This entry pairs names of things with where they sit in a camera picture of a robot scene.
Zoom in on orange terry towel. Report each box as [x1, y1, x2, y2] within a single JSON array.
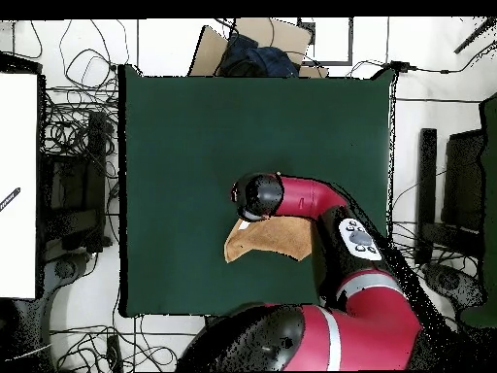
[[223, 215, 316, 264]]

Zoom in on dark green table cloth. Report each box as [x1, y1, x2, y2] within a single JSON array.
[[116, 63, 398, 320]]

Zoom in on dark blue jeans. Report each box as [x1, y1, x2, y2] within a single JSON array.
[[217, 32, 301, 79]]

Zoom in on black stand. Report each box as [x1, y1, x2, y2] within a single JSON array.
[[38, 110, 114, 259], [414, 127, 486, 267]]

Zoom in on black power strip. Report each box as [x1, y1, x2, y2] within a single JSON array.
[[105, 334, 124, 372]]

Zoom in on white panel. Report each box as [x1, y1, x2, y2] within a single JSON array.
[[0, 72, 39, 300]]

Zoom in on black marker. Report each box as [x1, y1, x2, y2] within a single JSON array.
[[0, 186, 21, 213]]

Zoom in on black tripod leg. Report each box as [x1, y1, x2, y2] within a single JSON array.
[[452, 17, 497, 54]]

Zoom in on black square frame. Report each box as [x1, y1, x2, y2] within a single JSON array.
[[297, 17, 354, 66]]

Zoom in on thin black cable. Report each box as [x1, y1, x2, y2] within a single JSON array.
[[347, 38, 497, 79]]

